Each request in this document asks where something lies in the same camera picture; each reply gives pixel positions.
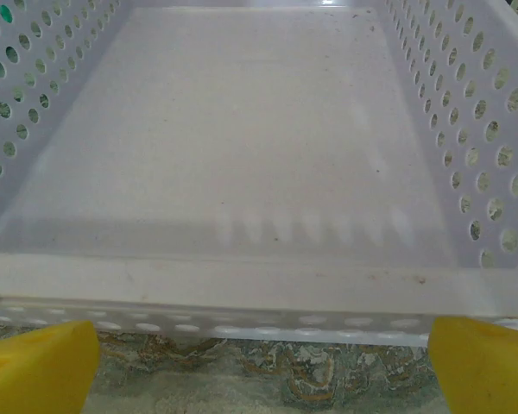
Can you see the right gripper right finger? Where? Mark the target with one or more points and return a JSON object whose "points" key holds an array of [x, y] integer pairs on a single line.
{"points": [[488, 371]]}

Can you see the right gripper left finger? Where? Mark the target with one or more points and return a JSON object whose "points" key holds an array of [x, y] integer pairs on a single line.
{"points": [[34, 371]]}

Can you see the lilac perforated plastic basket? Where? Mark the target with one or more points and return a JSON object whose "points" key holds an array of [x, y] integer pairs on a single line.
{"points": [[241, 151]]}

